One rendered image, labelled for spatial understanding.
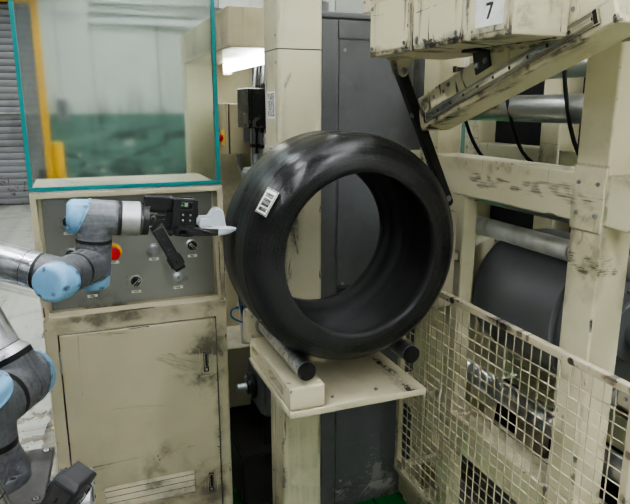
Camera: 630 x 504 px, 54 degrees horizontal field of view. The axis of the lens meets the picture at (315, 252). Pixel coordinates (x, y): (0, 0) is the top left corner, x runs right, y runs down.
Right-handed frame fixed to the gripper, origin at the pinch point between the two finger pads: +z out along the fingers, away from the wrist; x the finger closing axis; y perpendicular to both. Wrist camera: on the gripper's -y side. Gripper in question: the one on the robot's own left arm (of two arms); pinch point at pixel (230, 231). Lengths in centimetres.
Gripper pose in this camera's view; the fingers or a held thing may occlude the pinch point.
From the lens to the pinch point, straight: 143.1
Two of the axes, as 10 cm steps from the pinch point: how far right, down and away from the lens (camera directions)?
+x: -3.6, -2.1, 9.1
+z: 9.3, 0.2, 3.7
